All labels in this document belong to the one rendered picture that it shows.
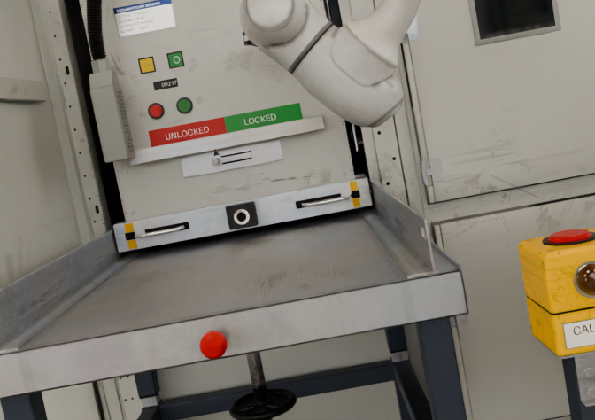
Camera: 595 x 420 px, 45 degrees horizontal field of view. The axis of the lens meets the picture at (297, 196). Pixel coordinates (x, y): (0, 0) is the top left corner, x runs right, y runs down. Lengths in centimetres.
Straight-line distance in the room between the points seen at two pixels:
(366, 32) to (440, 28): 48
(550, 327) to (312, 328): 31
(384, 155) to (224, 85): 37
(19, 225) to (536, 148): 104
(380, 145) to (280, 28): 56
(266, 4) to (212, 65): 47
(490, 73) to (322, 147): 38
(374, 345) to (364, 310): 73
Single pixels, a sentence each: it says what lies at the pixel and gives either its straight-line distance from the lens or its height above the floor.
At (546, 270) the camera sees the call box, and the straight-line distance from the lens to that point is 69.
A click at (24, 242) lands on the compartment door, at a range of 142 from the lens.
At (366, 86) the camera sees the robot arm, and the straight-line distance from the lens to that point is 111.
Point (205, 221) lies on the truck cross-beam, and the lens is 153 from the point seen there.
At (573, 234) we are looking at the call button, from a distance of 73.
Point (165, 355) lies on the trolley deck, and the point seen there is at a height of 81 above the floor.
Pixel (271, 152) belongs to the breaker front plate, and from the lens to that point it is 151.
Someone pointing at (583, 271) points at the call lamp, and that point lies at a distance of 70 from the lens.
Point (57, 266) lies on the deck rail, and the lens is 123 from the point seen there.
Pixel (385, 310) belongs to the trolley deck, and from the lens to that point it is 91.
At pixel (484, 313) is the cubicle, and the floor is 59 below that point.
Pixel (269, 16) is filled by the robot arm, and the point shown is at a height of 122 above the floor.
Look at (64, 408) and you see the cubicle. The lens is 172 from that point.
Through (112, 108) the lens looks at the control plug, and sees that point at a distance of 145.
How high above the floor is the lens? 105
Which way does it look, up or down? 5 degrees down
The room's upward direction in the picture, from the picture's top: 11 degrees counter-clockwise
